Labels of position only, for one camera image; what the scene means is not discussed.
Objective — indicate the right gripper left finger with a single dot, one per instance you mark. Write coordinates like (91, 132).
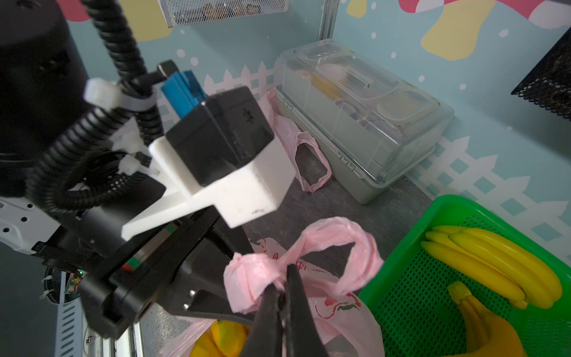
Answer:
(266, 336)

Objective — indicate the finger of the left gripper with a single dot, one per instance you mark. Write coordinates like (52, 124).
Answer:
(198, 291)

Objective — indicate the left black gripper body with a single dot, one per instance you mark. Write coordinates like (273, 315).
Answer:
(113, 299)

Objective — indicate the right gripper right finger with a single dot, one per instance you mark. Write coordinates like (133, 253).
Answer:
(301, 336)

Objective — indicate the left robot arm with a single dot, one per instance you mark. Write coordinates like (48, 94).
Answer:
(56, 152)

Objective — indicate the green plastic basket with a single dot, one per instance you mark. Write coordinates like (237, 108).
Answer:
(410, 301)

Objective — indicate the pink plastic bags pile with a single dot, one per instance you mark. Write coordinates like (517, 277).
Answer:
(292, 138)

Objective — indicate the bananas in green basket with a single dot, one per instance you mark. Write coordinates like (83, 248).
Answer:
(502, 266)

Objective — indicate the clear plastic storage box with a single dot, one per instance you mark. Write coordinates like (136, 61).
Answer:
(370, 124)

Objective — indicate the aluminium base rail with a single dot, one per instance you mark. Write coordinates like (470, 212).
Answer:
(73, 336)

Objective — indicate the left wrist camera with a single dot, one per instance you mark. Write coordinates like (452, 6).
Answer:
(223, 154)

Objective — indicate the white wire mesh basket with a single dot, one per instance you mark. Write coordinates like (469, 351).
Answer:
(178, 13)

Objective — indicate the black wire mesh basket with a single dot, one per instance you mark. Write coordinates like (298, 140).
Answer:
(548, 84)

